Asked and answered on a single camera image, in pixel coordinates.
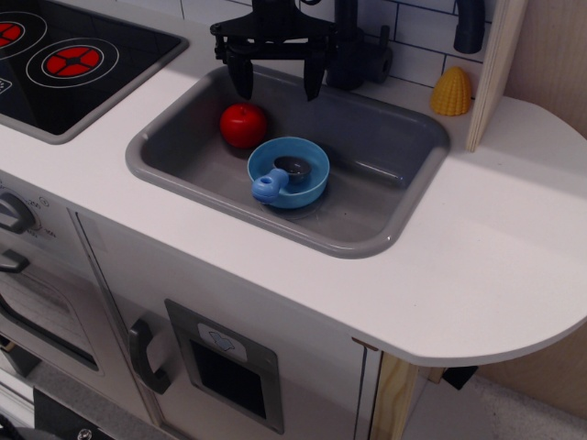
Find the dark grey toy faucet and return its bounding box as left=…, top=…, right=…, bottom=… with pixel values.
left=327, top=1, right=486, bottom=90

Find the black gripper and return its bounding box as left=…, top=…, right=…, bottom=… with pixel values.
left=210, top=1, right=336, bottom=101

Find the grey oven knob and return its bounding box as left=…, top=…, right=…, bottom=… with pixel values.
left=1, top=192, right=36, bottom=234

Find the grey ice dispenser panel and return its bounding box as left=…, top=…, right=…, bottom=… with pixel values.
left=165, top=299, right=284, bottom=435

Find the black toy stovetop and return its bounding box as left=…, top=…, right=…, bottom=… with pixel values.
left=1, top=1, right=188, bottom=145

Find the light blue plastic bowl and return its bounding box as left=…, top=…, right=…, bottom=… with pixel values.
left=248, top=137, right=330, bottom=209

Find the red toy apple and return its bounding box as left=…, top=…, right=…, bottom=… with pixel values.
left=219, top=103, right=268, bottom=149

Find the blue and grey toy spoon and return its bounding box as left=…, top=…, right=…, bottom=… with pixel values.
left=251, top=156, right=312, bottom=204

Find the yellow toy corn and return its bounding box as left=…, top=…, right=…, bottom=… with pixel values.
left=430, top=66, right=472, bottom=116

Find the black bracket under counter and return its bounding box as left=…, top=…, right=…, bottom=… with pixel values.
left=442, top=366, right=479, bottom=391

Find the oven door with window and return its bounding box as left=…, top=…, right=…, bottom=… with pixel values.
left=1, top=272, right=98, bottom=371

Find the dark grey cabinet door handle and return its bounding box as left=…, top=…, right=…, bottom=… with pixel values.
left=127, top=319, right=171, bottom=395

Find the white cabinet door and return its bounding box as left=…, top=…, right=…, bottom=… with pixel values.
left=78, top=214, right=378, bottom=439

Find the dark grey oven handle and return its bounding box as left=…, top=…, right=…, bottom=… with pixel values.
left=0, top=249, right=30, bottom=273

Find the wooden side post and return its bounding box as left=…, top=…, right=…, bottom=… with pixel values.
left=465, top=0, right=528, bottom=152

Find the grey sink basin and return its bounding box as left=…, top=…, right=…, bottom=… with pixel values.
left=126, top=67, right=449, bottom=259

